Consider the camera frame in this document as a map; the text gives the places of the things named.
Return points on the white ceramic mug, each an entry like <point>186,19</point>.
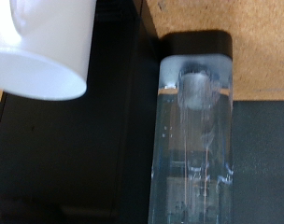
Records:
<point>48,46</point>

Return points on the black Keurig coffee machine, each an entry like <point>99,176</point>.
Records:
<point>86,149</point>

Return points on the clear plastic water tank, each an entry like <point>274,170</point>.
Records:
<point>195,140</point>

